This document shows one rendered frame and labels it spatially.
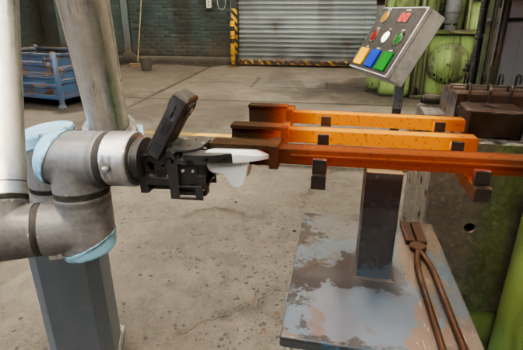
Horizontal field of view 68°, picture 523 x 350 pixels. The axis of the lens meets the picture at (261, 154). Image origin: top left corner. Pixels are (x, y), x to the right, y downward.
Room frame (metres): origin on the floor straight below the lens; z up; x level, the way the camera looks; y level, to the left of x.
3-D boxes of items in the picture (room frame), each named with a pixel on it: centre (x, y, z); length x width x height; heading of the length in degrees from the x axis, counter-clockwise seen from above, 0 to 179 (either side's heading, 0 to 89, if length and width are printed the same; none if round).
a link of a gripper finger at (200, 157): (0.54, 0.08, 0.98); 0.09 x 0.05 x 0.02; 76
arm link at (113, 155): (0.59, 0.22, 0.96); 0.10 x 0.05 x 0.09; 169
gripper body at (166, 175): (0.57, 0.14, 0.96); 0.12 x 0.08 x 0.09; 79
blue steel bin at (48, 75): (5.52, 3.00, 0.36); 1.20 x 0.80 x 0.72; 70
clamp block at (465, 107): (0.87, -0.53, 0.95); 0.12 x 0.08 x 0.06; 76
